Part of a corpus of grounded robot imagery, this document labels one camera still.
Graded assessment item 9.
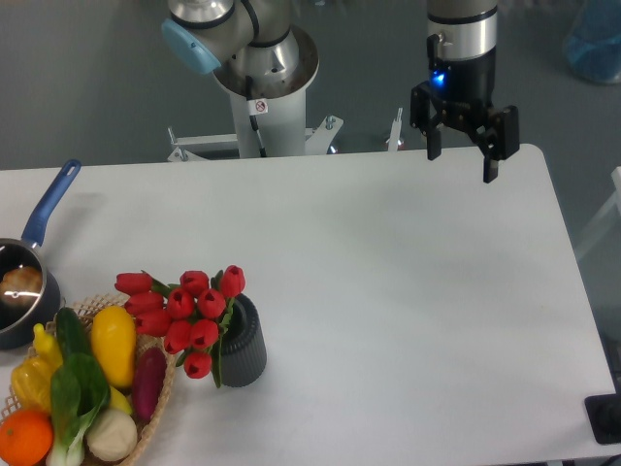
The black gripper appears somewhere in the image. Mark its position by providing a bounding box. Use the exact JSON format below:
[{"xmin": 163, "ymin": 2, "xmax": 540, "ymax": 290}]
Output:
[{"xmin": 409, "ymin": 49, "xmax": 519, "ymax": 183}]

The red tulip bouquet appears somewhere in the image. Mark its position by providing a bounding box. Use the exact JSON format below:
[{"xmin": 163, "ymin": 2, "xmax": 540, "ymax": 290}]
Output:
[{"xmin": 114, "ymin": 265, "xmax": 245, "ymax": 386}]

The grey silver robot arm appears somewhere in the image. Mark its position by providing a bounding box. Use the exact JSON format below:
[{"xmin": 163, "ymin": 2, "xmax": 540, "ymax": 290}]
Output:
[{"xmin": 161, "ymin": 1, "xmax": 520, "ymax": 182}]

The dark grey ribbed vase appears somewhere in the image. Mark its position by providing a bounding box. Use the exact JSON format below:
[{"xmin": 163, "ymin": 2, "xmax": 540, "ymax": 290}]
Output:
[{"xmin": 220, "ymin": 294, "xmax": 268, "ymax": 387}]

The blue translucent container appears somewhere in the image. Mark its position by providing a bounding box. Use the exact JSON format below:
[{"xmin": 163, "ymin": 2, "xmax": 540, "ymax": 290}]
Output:
[{"xmin": 563, "ymin": 0, "xmax": 620, "ymax": 84}]

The black device at edge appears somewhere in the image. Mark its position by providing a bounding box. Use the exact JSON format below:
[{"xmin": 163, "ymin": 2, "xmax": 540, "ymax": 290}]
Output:
[{"xmin": 584, "ymin": 393, "xmax": 620, "ymax": 445}]

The yellow squash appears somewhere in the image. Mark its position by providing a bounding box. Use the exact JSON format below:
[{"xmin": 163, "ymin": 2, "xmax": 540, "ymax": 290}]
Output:
[{"xmin": 91, "ymin": 306, "xmax": 137, "ymax": 390}]

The purple eggplant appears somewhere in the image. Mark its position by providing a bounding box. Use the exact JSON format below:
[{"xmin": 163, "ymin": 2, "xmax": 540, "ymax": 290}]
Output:
[{"xmin": 131, "ymin": 347, "xmax": 167, "ymax": 421}]

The yellow banana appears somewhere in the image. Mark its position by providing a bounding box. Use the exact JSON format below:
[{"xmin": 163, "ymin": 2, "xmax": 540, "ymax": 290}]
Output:
[{"xmin": 110, "ymin": 386, "xmax": 133, "ymax": 416}]

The dark green cucumber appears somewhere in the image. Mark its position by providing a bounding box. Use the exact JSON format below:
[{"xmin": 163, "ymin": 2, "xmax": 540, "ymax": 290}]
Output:
[{"xmin": 54, "ymin": 307, "xmax": 93, "ymax": 360}]

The green bok choy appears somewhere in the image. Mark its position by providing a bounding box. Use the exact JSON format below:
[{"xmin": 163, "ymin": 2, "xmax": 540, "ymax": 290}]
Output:
[{"xmin": 46, "ymin": 353, "xmax": 110, "ymax": 465}]

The bread roll in pan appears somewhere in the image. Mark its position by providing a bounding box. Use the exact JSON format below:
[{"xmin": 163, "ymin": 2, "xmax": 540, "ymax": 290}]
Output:
[{"xmin": 1, "ymin": 266, "xmax": 43, "ymax": 308}]

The small yellow pepper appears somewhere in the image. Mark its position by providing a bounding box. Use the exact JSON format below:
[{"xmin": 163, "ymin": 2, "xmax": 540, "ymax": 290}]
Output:
[{"xmin": 33, "ymin": 323, "xmax": 63, "ymax": 371}]

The yellow bell pepper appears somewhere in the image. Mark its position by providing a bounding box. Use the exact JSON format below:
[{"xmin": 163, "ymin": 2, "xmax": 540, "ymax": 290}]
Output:
[{"xmin": 11, "ymin": 356, "xmax": 52, "ymax": 414}]

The orange fruit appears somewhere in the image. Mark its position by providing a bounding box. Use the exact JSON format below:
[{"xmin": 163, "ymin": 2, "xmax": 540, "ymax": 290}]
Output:
[{"xmin": 1, "ymin": 410, "xmax": 53, "ymax": 466}]

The white frame at right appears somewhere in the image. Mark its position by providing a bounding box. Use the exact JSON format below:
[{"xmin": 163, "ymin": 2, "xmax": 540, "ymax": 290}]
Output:
[{"xmin": 573, "ymin": 166, "xmax": 620, "ymax": 261}]

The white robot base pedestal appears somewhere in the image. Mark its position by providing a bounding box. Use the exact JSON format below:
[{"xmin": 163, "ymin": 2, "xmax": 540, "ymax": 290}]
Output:
[{"xmin": 163, "ymin": 19, "xmax": 343, "ymax": 158}]

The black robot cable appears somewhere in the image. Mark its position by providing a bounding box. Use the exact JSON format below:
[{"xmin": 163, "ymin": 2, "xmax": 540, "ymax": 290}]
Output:
[{"xmin": 245, "ymin": 76, "xmax": 268, "ymax": 159}]

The blue handled saucepan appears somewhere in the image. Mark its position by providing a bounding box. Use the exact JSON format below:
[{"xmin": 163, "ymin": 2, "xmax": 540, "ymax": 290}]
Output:
[{"xmin": 1, "ymin": 159, "xmax": 82, "ymax": 350}]

